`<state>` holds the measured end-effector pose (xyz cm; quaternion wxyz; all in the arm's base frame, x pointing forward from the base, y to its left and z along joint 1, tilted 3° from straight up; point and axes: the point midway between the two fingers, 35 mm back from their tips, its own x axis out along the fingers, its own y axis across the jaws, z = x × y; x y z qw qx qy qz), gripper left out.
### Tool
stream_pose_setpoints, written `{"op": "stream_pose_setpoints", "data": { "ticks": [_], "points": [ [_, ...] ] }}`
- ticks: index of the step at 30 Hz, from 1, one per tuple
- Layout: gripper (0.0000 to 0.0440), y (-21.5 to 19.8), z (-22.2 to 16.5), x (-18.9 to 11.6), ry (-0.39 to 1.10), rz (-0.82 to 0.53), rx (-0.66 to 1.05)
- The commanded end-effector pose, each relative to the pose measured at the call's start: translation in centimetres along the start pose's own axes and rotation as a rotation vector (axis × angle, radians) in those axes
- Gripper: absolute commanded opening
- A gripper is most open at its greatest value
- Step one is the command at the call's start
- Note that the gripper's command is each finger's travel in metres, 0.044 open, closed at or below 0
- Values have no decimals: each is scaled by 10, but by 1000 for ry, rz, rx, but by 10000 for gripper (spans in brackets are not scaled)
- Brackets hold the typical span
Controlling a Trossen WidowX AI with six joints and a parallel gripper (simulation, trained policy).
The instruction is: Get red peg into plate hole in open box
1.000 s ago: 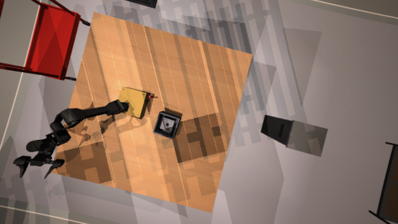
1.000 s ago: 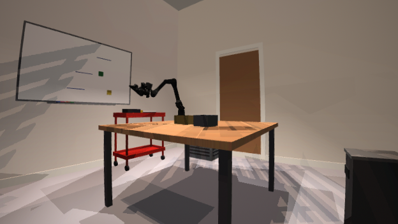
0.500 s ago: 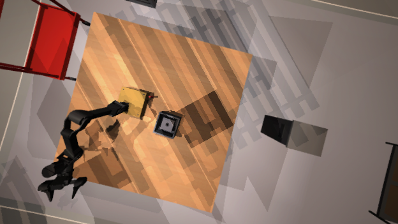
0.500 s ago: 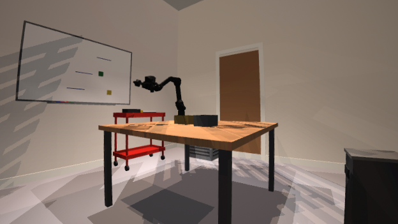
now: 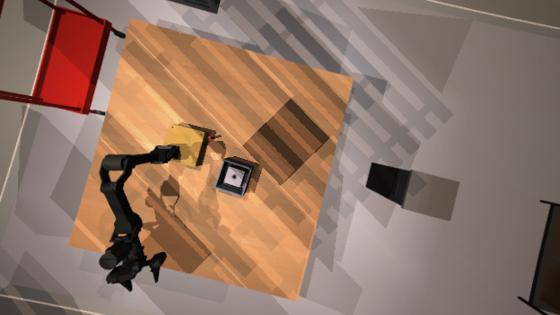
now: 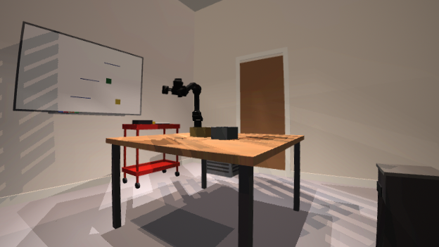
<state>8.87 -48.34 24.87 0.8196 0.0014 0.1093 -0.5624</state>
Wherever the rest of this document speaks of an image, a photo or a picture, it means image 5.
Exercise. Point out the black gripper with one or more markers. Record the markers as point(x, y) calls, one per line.
point(154, 263)

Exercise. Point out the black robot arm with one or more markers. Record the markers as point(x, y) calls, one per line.
point(127, 222)

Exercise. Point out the white square plate with hole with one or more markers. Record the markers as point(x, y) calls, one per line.
point(231, 173)

